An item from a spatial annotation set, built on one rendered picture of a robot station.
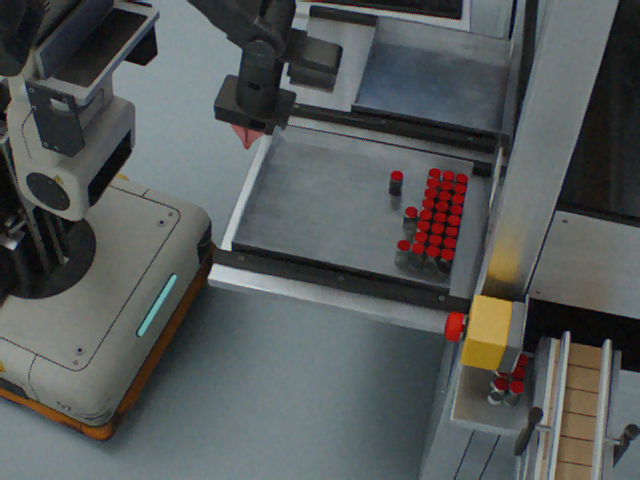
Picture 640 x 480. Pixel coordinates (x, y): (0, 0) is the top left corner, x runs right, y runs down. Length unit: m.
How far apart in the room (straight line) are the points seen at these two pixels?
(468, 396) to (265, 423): 1.01
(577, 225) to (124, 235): 1.36
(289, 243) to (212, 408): 0.92
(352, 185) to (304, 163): 0.09
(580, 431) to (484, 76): 0.76
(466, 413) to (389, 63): 0.73
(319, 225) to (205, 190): 1.24
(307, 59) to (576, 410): 0.60
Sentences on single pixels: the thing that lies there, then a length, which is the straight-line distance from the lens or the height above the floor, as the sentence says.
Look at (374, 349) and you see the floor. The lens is 2.36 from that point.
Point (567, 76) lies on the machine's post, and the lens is 0.96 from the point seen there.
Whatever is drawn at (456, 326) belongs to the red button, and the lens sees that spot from 1.21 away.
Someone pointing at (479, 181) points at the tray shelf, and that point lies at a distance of 1.55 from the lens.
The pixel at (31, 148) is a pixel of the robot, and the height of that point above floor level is 0.84.
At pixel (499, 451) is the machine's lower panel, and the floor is 0.52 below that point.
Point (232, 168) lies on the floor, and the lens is 2.72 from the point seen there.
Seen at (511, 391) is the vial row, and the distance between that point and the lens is 1.28.
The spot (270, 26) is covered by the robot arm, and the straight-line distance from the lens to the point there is 1.08.
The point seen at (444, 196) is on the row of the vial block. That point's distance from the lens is 1.46.
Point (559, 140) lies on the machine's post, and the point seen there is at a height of 1.32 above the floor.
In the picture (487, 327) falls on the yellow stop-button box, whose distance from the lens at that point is 1.20.
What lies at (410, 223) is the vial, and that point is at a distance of 1.43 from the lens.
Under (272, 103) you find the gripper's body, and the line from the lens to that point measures 1.22.
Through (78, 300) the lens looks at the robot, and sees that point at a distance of 2.16.
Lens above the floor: 2.03
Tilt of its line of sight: 53 degrees down
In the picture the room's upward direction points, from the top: 2 degrees clockwise
